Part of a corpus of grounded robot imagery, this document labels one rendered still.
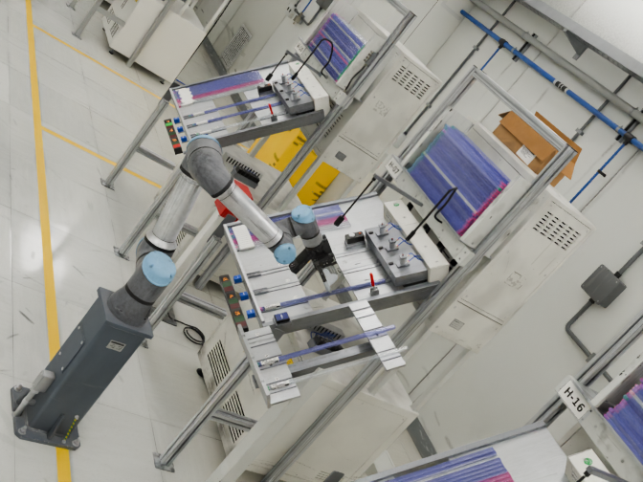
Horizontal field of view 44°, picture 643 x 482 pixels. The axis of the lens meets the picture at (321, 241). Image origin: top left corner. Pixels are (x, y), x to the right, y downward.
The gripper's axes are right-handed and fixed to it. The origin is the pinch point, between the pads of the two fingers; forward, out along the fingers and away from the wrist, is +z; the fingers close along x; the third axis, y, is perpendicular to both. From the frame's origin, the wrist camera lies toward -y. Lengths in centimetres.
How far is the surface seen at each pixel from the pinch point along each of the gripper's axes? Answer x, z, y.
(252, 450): -39, 25, -49
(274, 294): 8.1, 2.4, -18.9
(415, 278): -5.9, 12.9, 33.4
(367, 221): 41, 15, 30
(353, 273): 9.4, 10.7, 13.2
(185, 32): 460, 75, -1
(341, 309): -9.9, 7.4, 1.8
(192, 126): 155, 0, -23
